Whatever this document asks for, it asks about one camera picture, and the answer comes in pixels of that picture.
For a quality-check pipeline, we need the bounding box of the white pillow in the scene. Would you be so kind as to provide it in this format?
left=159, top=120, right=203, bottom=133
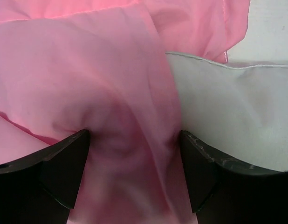
left=166, top=52, right=288, bottom=171

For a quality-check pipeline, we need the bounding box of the pink fabric pillowcase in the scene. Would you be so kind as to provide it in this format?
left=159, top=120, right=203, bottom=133
left=0, top=0, right=250, bottom=224

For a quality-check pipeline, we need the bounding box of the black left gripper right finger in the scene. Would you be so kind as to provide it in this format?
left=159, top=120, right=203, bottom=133
left=180, top=131, right=288, bottom=224

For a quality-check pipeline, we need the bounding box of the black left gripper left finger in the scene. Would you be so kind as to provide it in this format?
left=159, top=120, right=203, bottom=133
left=0, top=130, right=89, bottom=224

